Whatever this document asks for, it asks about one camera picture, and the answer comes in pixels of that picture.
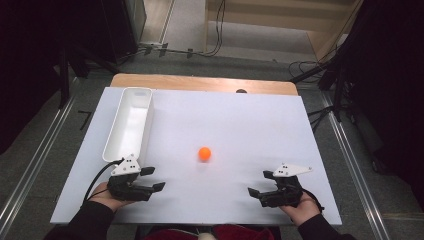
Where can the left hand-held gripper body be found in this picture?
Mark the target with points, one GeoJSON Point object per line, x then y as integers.
{"type": "Point", "coordinates": [128, 191]}

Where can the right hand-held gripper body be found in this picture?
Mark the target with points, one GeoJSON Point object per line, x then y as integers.
{"type": "Point", "coordinates": [283, 195]}

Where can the white plastic bin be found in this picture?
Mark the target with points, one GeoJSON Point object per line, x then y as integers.
{"type": "Point", "coordinates": [128, 126]}

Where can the orange ball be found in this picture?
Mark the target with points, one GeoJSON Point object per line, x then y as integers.
{"type": "Point", "coordinates": [204, 153]}

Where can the person's right hand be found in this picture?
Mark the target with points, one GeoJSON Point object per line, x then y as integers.
{"type": "Point", "coordinates": [301, 210]}

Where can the person's left hand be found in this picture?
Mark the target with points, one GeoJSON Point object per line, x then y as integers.
{"type": "Point", "coordinates": [103, 198]}

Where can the white board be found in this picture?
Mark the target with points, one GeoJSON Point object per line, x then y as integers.
{"type": "Point", "coordinates": [233, 126]}

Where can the wooden table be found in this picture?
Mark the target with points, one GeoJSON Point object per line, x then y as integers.
{"type": "Point", "coordinates": [200, 82]}

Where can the black stand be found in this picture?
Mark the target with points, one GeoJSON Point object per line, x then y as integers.
{"type": "Point", "coordinates": [336, 86]}
{"type": "Point", "coordinates": [65, 73]}

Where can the white power strip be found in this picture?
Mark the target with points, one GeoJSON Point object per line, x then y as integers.
{"type": "Point", "coordinates": [151, 45]}

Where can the dark curtain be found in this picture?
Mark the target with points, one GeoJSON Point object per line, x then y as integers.
{"type": "Point", "coordinates": [393, 93]}
{"type": "Point", "coordinates": [30, 66]}

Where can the wooden platform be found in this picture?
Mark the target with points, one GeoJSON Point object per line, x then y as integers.
{"type": "Point", "coordinates": [276, 20]}

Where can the metal floor rail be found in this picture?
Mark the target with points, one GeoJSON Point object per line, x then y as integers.
{"type": "Point", "coordinates": [36, 160]}
{"type": "Point", "coordinates": [356, 173]}

